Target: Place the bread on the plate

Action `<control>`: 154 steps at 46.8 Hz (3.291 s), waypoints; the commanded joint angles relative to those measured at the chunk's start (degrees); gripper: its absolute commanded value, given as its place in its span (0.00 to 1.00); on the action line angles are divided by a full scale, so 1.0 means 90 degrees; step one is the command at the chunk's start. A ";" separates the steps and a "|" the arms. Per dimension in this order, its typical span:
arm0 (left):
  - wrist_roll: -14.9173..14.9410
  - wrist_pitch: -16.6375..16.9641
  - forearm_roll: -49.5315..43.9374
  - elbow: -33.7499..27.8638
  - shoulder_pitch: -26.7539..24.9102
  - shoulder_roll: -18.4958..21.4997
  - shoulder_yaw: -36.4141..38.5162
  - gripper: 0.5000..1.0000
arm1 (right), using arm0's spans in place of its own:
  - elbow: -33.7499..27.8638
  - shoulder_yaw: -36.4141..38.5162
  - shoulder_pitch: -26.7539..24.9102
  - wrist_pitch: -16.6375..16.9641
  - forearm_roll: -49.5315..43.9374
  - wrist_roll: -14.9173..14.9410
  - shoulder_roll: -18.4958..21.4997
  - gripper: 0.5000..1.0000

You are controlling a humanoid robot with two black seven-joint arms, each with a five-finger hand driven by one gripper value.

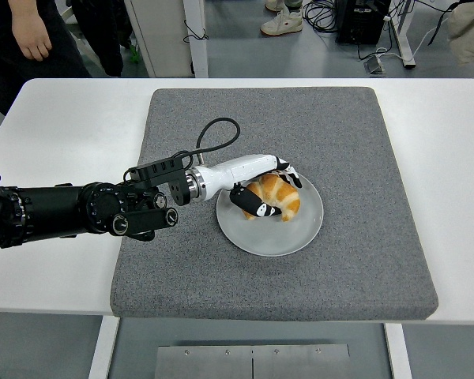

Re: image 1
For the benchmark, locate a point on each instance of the white table leg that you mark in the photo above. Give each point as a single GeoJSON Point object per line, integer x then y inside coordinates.
{"type": "Point", "coordinates": [399, 351]}
{"type": "Point", "coordinates": [102, 351]}

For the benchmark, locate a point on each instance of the white desk leg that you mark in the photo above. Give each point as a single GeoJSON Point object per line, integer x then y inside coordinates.
{"type": "Point", "coordinates": [197, 59]}
{"type": "Point", "coordinates": [405, 43]}

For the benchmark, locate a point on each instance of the person's hand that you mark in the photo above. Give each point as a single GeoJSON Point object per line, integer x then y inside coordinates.
{"type": "Point", "coordinates": [31, 39]}

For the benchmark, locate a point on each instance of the person's forearm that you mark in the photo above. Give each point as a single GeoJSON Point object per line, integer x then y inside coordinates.
{"type": "Point", "coordinates": [23, 8]}

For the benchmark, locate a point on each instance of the white sneaker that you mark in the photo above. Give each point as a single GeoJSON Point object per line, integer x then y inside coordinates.
{"type": "Point", "coordinates": [274, 4]}
{"type": "Point", "coordinates": [282, 23]}

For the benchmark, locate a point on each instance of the grey round plate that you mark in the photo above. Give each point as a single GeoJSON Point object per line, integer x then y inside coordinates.
{"type": "Point", "coordinates": [268, 237]}

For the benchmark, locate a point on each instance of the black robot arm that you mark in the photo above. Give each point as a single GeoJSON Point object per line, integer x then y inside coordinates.
{"type": "Point", "coordinates": [55, 209]}

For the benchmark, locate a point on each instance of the black computer case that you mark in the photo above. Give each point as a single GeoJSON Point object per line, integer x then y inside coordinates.
{"type": "Point", "coordinates": [359, 23]}

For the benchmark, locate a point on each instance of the grey power adapter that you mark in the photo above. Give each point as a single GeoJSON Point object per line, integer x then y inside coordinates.
{"type": "Point", "coordinates": [374, 65]}

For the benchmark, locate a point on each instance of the white cabinet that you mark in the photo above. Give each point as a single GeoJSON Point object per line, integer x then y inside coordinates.
{"type": "Point", "coordinates": [162, 39]}

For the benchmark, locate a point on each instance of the beige cloth bag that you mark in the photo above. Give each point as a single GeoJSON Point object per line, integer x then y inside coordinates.
{"type": "Point", "coordinates": [470, 31]}

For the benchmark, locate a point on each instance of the grey speckled mat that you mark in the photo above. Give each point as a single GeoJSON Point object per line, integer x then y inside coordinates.
{"type": "Point", "coordinates": [300, 118]}

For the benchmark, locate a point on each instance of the croissant bread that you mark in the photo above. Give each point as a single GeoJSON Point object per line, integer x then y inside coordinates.
{"type": "Point", "coordinates": [284, 193]}

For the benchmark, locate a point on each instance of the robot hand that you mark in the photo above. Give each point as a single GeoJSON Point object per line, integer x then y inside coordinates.
{"type": "Point", "coordinates": [241, 169]}

